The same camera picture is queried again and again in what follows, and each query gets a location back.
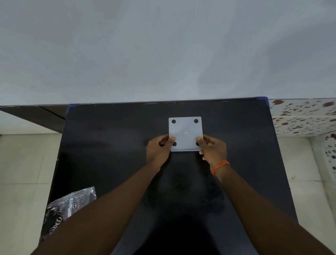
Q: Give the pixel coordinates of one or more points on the person's right hand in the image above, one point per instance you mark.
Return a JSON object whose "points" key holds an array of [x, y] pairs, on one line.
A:
{"points": [[216, 152]]}

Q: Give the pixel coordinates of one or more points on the person's left hand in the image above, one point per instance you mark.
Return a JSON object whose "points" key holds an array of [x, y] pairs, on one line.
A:
{"points": [[157, 153]]}

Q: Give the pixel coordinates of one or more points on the person's left thumb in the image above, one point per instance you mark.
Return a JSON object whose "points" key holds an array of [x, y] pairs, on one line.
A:
{"points": [[171, 139]]}

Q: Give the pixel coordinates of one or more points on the person's right thumb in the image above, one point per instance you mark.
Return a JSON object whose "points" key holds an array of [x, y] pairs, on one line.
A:
{"points": [[200, 142]]}

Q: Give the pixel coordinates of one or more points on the white square card with dots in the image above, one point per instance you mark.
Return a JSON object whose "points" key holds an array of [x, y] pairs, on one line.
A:
{"points": [[185, 132]]}

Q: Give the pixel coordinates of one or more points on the person's right forearm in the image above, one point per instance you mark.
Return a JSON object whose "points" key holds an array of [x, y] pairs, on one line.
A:
{"points": [[265, 212]]}

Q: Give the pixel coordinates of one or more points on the person's left forearm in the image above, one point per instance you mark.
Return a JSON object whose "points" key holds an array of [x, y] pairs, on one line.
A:
{"points": [[99, 210]]}

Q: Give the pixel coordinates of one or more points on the orange thread wristband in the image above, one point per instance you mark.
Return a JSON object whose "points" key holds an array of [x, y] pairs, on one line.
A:
{"points": [[220, 167]]}

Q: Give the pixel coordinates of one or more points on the black plastic packet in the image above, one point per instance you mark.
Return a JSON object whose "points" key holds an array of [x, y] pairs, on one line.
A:
{"points": [[67, 210]]}

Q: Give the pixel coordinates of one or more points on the dark wooden skirting board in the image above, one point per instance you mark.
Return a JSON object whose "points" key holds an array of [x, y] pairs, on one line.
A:
{"points": [[34, 115]]}

